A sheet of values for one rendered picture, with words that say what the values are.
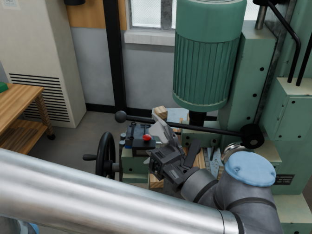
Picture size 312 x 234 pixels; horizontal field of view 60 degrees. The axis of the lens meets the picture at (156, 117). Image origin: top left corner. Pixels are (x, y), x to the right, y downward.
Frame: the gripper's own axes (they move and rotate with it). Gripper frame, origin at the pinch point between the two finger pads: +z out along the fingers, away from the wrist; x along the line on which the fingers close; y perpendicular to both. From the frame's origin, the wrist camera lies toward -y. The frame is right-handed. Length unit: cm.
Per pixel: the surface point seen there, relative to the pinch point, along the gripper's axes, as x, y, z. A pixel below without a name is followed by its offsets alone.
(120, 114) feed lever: -7.3, 8.6, 3.6
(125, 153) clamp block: 16.6, 1.9, 8.9
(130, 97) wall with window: 93, -85, 124
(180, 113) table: 19.8, -35.0, 19.2
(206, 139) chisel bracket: 8.4, -21.0, -6.3
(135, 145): 11.2, -0.1, 6.5
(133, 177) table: 25.2, 1.1, 4.4
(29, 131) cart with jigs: 104, 4, 136
